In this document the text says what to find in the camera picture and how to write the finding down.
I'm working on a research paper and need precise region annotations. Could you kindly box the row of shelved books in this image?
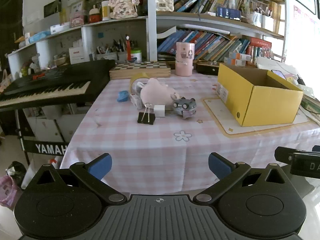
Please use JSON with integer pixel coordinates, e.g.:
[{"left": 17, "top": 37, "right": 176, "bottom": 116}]
[{"left": 172, "top": 0, "right": 275, "bottom": 18}]

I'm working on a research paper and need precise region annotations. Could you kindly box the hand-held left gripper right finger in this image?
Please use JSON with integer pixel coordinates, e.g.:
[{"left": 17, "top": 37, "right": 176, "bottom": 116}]
[{"left": 193, "top": 152, "right": 290, "bottom": 204}]

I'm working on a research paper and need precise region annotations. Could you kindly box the red round figurine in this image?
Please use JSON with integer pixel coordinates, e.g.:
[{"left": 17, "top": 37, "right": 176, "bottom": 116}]
[{"left": 89, "top": 5, "right": 101, "bottom": 23}]

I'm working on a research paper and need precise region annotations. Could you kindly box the dark wooden box with knobs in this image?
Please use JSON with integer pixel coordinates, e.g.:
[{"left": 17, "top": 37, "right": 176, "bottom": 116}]
[{"left": 196, "top": 61, "right": 220, "bottom": 75}]

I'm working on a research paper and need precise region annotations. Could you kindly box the black keyboard stand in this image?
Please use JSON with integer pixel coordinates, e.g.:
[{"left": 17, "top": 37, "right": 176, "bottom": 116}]
[{"left": 15, "top": 107, "right": 69, "bottom": 165}]

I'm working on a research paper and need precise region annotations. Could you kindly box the white quilted pearl handbag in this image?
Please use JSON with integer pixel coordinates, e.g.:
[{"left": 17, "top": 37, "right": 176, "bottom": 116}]
[{"left": 155, "top": 0, "right": 174, "bottom": 12}]

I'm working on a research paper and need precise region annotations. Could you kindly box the black trash bag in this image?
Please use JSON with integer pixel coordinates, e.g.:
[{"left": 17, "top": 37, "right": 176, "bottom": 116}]
[{"left": 6, "top": 161, "right": 25, "bottom": 180}]

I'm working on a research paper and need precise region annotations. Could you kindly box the wooden chessboard box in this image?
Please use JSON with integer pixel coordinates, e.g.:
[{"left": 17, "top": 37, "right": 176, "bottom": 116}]
[{"left": 109, "top": 61, "right": 171, "bottom": 80}]

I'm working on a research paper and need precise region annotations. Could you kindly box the orange white medicine box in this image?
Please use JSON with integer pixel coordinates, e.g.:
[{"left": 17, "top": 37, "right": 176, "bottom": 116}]
[
  {"left": 232, "top": 52, "right": 252, "bottom": 60},
  {"left": 224, "top": 57, "right": 247, "bottom": 67}
]

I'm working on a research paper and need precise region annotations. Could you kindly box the pink plush toy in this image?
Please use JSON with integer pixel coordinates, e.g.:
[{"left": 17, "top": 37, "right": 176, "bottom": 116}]
[{"left": 140, "top": 78, "right": 181, "bottom": 105}]

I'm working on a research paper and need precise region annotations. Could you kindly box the pink checked tablecloth desktop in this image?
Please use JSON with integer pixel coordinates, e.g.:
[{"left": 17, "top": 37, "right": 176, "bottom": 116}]
[{"left": 59, "top": 74, "right": 320, "bottom": 195}]

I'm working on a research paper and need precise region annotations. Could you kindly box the stack of white papers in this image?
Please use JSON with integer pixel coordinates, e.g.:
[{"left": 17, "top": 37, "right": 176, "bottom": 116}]
[{"left": 256, "top": 56, "right": 300, "bottom": 80}]

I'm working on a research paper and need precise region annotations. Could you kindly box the white charger cube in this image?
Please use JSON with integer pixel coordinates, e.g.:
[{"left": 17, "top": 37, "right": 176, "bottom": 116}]
[{"left": 153, "top": 104, "right": 165, "bottom": 117}]

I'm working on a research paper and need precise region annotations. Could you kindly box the pink printed tumbler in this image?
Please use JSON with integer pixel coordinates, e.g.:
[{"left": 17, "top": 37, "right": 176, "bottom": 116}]
[{"left": 175, "top": 42, "right": 195, "bottom": 76}]

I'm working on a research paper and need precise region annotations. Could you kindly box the pink alphabet wall poster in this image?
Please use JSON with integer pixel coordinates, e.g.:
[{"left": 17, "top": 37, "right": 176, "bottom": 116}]
[{"left": 294, "top": 5, "right": 320, "bottom": 43}]

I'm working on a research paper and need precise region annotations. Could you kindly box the low white shelf unit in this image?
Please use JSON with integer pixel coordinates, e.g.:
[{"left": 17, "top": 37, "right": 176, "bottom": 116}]
[{"left": 7, "top": 16, "right": 148, "bottom": 73}]

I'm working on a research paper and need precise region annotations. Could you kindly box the pink robed doll ornament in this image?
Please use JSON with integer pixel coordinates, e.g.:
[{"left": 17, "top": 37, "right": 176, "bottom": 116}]
[{"left": 110, "top": 0, "right": 139, "bottom": 19}]

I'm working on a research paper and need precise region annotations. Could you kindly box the white pen cup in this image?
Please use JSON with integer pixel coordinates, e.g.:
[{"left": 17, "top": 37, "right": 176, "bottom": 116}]
[
  {"left": 261, "top": 15, "right": 274, "bottom": 30},
  {"left": 252, "top": 12, "right": 262, "bottom": 28}
]

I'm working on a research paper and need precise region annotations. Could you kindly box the yellow tape roll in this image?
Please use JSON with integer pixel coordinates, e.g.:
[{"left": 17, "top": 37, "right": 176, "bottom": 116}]
[{"left": 129, "top": 72, "right": 150, "bottom": 93}]

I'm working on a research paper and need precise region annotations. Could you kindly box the white box red label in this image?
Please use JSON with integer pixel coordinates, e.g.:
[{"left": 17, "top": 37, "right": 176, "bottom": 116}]
[{"left": 69, "top": 47, "right": 84, "bottom": 64}]

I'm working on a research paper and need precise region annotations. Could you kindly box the bin with pink bag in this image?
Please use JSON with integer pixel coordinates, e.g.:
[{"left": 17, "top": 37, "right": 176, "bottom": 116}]
[{"left": 0, "top": 175, "right": 23, "bottom": 207}]

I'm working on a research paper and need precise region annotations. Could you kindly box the white cabinet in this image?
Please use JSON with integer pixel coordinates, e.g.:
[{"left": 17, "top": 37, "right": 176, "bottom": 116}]
[{"left": 25, "top": 106, "right": 87, "bottom": 143}]

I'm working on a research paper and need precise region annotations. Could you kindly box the row of leaning books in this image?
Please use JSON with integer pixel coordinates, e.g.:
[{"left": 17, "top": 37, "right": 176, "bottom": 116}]
[{"left": 157, "top": 29, "right": 250, "bottom": 62}]

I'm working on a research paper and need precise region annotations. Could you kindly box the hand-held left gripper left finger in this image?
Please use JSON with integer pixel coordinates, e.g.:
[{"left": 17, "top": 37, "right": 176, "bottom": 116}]
[{"left": 32, "top": 153, "right": 127, "bottom": 204}]

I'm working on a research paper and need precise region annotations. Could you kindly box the white bookshelf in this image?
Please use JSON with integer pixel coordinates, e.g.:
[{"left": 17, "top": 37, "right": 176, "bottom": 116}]
[{"left": 146, "top": 0, "right": 287, "bottom": 63}]

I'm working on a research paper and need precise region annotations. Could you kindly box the white jar yellow label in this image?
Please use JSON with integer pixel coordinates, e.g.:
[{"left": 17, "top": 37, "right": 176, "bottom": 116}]
[{"left": 101, "top": 1, "right": 110, "bottom": 20}]

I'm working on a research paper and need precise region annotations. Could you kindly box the black photo frame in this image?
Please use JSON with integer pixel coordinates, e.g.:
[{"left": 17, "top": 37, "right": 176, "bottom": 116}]
[{"left": 44, "top": 0, "right": 62, "bottom": 18}]

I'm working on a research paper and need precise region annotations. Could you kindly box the thick red book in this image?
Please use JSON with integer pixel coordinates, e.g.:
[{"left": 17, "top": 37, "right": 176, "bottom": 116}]
[{"left": 250, "top": 37, "right": 272, "bottom": 47}]

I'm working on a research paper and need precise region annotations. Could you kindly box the white jar green lid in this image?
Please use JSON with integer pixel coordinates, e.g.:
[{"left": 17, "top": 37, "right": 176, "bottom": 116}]
[{"left": 130, "top": 49, "right": 142, "bottom": 63}]

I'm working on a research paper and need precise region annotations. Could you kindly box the black electronic keyboard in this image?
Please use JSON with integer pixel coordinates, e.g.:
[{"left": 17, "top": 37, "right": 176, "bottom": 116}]
[{"left": 0, "top": 59, "right": 116, "bottom": 109}]

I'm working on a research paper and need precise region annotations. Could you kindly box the yellow cardboard box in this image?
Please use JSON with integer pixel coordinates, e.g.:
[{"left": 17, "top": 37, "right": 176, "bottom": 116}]
[{"left": 217, "top": 63, "right": 304, "bottom": 127}]

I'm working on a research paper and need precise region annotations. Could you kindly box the grey toy car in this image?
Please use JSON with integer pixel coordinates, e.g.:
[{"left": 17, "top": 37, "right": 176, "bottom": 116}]
[{"left": 172, "top": 97, "right": 197, "bottom": 119}]

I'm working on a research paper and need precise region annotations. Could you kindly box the black binder clip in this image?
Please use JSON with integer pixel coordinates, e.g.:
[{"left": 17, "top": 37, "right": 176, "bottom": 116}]
[{"left": 137, "top": 104, "right": 156, "bottom": 125}]

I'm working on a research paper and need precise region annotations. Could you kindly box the small white red box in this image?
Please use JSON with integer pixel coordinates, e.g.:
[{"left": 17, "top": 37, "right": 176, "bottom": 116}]
[{"left": 130, "top": 93, "right": 143, "bottom": 110}]

